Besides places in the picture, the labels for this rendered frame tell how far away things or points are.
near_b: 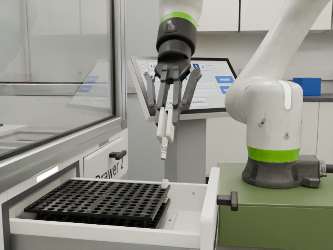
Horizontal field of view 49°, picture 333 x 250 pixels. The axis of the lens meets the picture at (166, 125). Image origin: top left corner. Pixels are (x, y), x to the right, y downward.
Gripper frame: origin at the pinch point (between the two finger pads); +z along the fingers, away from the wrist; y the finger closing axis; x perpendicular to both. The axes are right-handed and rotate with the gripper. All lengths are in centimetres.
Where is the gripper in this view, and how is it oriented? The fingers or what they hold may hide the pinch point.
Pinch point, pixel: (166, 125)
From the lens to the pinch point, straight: 74.5
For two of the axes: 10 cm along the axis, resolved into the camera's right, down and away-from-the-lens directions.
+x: 2.7, 5.3, 8.1
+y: 9.6, -0.6, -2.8
